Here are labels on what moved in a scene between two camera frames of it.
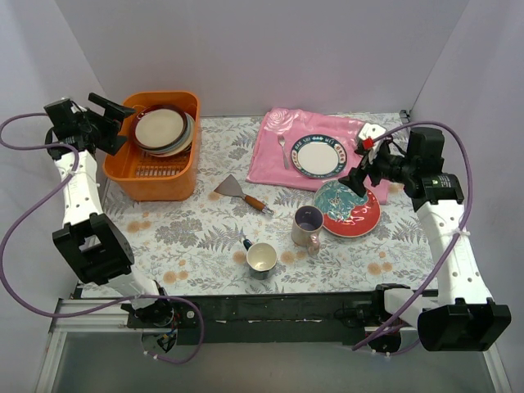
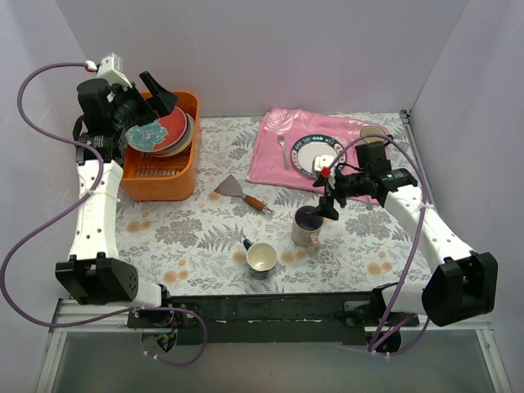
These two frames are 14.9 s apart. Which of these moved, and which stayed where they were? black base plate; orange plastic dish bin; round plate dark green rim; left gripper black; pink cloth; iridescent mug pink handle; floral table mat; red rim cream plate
Moved: red rim cream plate; left gripper black
Stayed: round plate dark green rim; iridescent mug pink handle; floral table mat; orange plastic dish bin; pink cloth; black base plate
